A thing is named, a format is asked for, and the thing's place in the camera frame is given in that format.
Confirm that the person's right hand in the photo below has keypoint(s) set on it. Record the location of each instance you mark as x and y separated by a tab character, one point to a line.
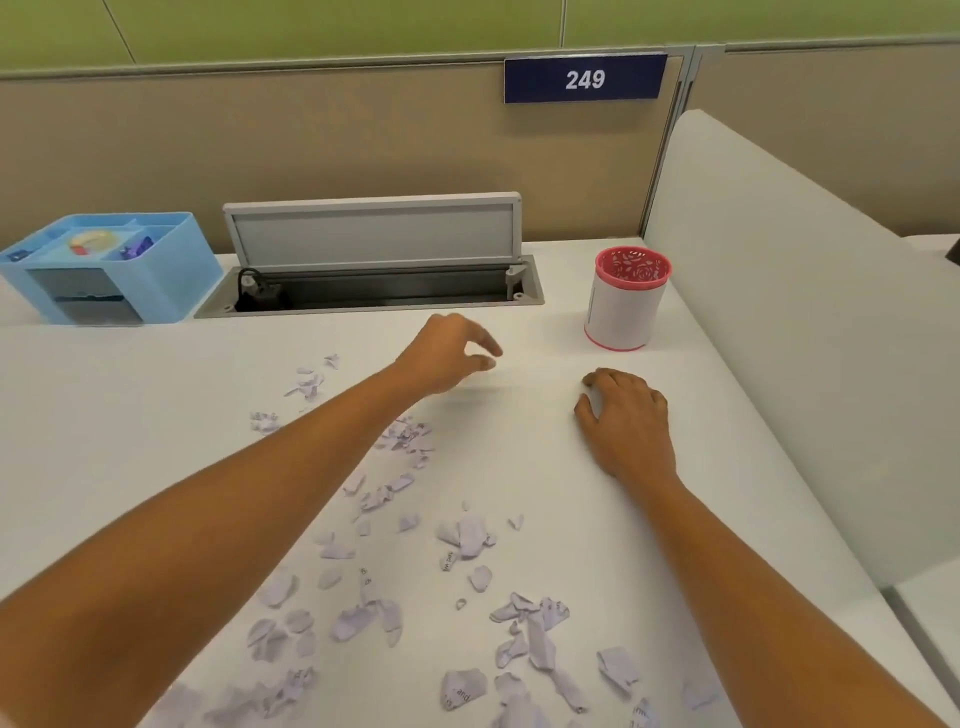
630	427

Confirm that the person's left hand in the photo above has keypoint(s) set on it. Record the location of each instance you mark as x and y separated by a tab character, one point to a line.
442	360

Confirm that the pink and white cup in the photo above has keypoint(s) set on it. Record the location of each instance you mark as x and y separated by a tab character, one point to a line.
622	315

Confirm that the heap of paper scraps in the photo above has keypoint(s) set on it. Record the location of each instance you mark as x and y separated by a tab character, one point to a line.
469	536

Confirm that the blue desk organizer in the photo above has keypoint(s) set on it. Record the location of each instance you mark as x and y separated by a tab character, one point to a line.
180	292

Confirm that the purple stapler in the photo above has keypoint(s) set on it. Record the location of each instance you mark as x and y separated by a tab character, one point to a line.
136	247
19	255

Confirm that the clear tape roll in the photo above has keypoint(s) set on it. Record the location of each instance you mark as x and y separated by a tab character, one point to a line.
79	241

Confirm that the person's right forearm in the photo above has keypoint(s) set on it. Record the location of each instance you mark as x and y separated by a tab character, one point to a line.
750	622

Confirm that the person's left forearm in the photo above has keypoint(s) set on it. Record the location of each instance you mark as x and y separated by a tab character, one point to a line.
187	540

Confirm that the black desk organizer box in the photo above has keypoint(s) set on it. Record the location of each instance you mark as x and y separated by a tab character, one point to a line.
955	251

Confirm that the white side divider panel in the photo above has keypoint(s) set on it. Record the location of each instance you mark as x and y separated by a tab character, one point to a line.
810	337

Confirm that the blue number sign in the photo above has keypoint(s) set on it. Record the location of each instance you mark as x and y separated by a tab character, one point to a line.
532	79

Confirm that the beige partition panel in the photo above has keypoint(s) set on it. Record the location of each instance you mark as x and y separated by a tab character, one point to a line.
825	135
225	150

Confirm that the grey partition post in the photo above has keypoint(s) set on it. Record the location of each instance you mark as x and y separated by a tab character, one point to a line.
664	157

